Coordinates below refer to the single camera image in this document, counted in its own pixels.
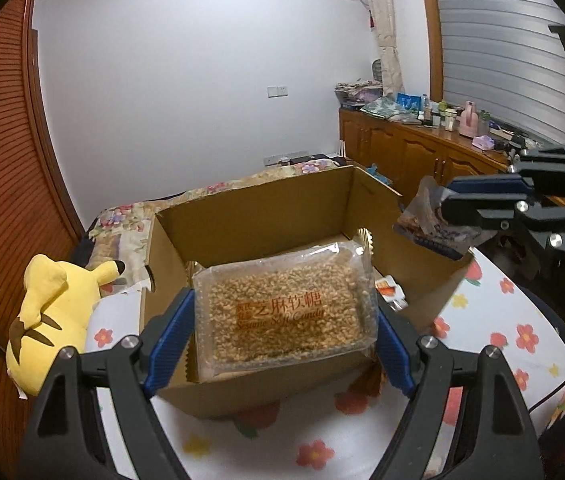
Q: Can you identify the dark snack packet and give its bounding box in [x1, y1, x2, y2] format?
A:
[393, 176, 497, 261]

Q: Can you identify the yellow plush toy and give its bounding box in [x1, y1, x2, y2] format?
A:
[6, 255, 125, 399]

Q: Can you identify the wooden slatted wardrobe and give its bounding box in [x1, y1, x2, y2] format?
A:
[0, 0, 84, 479]

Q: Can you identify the white wall switch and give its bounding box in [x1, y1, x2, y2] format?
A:
[267, 86, 289, 99]

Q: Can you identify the white small snack packet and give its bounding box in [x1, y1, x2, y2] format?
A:
[375, 275, 408, 312]

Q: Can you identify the beige curtain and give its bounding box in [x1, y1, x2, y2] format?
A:
[368, 0, 404, 96]

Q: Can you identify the wooden sideboard cabinet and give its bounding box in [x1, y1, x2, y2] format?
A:
[339, 108, 509, 204]

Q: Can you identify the sesame candy clear pack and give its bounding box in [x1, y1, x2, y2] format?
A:
[191, 230, 379, 382]

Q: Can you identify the grey window blind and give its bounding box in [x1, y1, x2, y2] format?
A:
[437, 0, 565, 144]

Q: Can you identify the brown cardboard box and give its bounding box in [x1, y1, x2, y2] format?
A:
[142, 167, 473, 418]

